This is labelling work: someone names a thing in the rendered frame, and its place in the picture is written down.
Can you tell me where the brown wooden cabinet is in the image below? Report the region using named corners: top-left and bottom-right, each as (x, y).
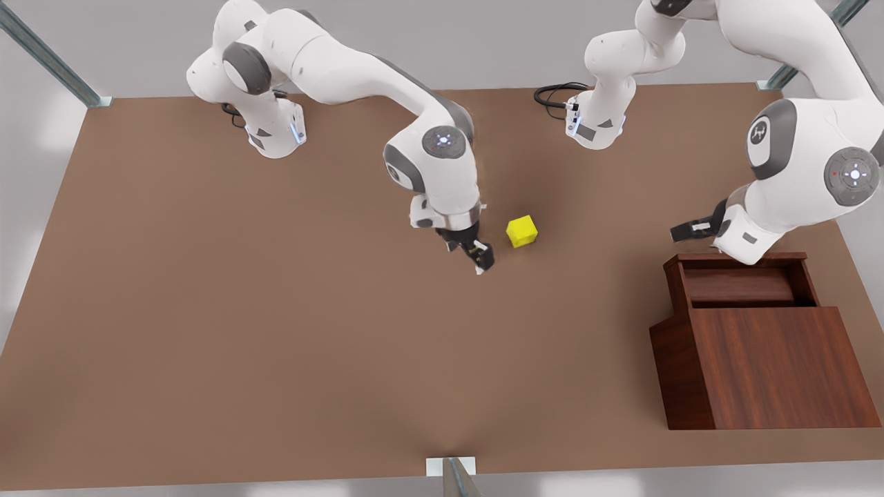
top-left (649, 306), bottom-right (883, 431)

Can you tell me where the black cable loop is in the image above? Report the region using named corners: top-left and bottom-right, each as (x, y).
top-left (533, 82), bottom-right (590, 121)
top-left (221, 90), bottom-right (289, 129)

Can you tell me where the brown wooden drawer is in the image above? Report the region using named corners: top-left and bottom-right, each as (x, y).
top-left (664, 252), bottom-right (822, 311)

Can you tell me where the yellow cube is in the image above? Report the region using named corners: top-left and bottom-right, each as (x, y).
top-left (506, 215), bottom-right (539, 249)

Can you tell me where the silver frame post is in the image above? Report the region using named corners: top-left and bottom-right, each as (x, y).
top-left (756, 0), bottom-right (871, 92)
top-left (425, 456), bottom-right (484, 497)
top-left (0, 3), bottom-right (113, 109)

